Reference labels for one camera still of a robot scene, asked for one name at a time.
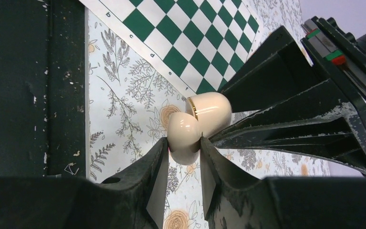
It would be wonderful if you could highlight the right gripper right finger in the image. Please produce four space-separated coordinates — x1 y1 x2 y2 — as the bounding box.
200 137 366 229

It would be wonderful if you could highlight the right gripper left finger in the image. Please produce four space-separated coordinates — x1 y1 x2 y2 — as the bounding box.
0 137 169 229

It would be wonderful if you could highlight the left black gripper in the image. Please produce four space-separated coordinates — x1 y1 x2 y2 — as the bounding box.
210 16 366 175

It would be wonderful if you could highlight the beige earbud charging case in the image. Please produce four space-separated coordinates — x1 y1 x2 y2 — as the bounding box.
166 92 232 166

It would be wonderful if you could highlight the floral patterned table mat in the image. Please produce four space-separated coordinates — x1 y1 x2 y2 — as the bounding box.
85 0 330 229

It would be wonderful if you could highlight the green white chessboard mat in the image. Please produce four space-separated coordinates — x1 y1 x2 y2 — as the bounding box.
83 0 263 101

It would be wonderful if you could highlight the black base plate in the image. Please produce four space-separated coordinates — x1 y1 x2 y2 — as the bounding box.
0 0 88 177

